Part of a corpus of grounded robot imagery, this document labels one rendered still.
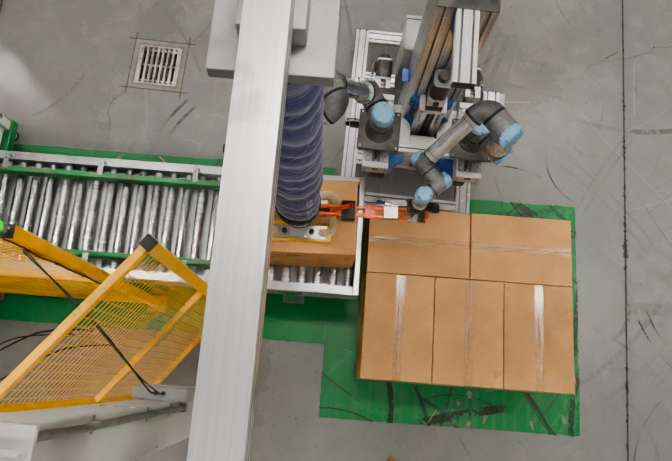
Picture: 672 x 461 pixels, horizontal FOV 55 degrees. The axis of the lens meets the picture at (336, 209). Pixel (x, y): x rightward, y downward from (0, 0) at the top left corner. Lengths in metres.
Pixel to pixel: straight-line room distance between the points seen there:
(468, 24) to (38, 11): 3.56
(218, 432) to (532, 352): 2.87
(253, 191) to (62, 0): 4.24
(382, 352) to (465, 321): 0.51
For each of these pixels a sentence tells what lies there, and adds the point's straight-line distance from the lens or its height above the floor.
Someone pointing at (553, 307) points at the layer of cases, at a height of 0.54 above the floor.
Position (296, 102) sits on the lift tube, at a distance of 1.79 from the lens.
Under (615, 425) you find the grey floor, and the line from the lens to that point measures 4.64.
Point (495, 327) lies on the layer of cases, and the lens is 3.84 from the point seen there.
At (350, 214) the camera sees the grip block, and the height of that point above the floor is 1.10.
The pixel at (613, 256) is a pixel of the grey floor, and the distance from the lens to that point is 4.75.
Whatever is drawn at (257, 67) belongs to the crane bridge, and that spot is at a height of 3.05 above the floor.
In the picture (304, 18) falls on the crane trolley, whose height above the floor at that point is 2.96.
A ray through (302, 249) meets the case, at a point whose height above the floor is 0.95.
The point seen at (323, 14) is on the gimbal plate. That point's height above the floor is 2.87.
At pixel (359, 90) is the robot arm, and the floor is 1.38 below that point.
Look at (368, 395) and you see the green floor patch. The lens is 4.25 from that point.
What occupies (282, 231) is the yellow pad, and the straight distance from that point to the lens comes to 3.33.
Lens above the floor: 4.24
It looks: 75 degrees down
